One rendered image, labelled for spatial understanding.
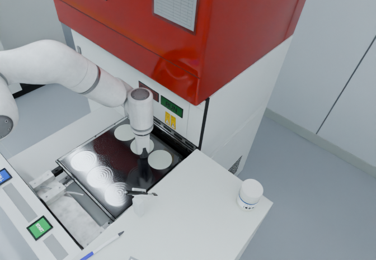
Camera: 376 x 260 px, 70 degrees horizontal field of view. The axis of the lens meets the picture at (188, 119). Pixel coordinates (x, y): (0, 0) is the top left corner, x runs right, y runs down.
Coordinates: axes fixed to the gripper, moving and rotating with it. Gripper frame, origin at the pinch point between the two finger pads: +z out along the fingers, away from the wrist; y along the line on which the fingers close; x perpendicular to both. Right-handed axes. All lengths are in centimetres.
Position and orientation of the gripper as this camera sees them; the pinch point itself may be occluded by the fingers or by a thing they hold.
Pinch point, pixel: (143, 153)
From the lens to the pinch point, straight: 113.4
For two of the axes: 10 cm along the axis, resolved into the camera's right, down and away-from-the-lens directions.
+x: 9.7, -1.1, 2.2
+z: -0.8, 7.1, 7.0
